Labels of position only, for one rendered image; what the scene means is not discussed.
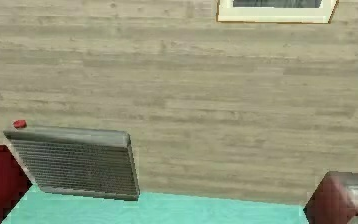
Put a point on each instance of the dark red furniture block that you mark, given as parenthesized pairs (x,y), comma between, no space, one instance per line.
(2,183)

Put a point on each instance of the red radiator knob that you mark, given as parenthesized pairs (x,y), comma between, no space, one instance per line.
(20,124)

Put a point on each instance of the brown wooden side table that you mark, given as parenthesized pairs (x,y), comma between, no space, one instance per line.
(337,200)

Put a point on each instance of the grey ribbed wall radiator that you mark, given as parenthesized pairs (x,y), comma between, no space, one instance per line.
(77,163)

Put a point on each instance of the cream framed wall picture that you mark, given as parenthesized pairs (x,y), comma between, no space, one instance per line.
(277,13)

